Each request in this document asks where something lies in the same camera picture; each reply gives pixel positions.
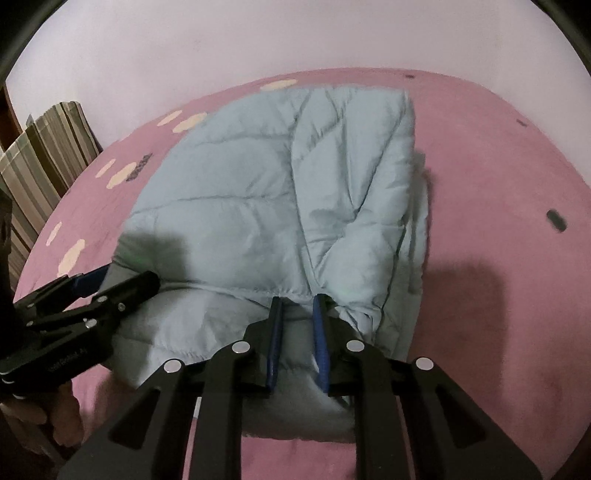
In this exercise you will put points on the pink dotted bedsheet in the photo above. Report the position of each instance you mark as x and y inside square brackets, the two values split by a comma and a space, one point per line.
[485, 184]

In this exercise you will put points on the person's left hand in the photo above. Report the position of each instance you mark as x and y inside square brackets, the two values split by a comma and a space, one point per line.
[62, 410]

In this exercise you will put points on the light blue puffer jacket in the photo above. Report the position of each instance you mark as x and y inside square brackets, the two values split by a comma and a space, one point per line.
[277, 184]

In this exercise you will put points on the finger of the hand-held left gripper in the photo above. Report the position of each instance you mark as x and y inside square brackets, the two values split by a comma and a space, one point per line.
[129, 290]
[90, 279]

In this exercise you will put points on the striped cushion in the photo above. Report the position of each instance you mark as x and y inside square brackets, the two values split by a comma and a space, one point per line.
[27, 194]
[64, 138]

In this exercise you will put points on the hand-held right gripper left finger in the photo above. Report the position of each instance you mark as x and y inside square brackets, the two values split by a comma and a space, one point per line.
[275, 341]

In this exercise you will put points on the dark wooden furniture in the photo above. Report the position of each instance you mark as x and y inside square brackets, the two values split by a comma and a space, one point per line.
[10, 115]

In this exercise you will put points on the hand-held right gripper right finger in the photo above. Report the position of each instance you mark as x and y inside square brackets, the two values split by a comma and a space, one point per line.
[321, 341]

